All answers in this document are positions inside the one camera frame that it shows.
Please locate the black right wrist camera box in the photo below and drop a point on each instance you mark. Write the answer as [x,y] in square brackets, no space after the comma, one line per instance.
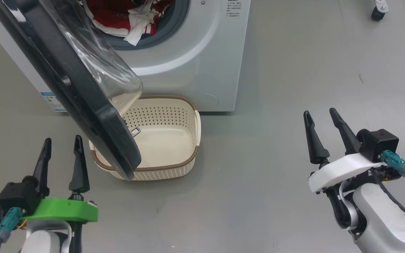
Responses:
[378,144]

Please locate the white front-load washing machine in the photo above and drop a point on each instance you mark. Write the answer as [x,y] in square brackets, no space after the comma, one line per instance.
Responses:
[195,70]

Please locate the blue energy label sticker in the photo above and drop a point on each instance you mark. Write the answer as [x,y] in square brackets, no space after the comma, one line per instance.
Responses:
[52,102]

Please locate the metal frame leg with caster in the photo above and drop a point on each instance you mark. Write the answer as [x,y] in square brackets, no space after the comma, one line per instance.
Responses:
[379,10]

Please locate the cream perforated basket brown rim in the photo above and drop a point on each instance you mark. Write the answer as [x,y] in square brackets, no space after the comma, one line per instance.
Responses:
[167,140]

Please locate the red jacket with white sleeves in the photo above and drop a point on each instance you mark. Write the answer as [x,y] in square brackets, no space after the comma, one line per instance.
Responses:
[139,24]

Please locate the black round glass washer door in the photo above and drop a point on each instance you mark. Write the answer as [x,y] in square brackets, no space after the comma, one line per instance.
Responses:
[83,116]

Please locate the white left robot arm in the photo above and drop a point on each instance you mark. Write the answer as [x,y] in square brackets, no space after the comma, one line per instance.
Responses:
[40,242]

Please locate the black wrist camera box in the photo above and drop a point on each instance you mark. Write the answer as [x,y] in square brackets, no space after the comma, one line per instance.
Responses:
[378,144]
[16,195]

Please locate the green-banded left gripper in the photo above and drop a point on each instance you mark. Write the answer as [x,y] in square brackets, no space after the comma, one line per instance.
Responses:
[65,210]

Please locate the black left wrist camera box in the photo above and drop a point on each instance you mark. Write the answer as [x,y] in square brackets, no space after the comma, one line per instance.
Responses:
[16,195]

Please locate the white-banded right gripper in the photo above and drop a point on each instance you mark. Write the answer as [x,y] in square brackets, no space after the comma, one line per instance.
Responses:
[336,170]

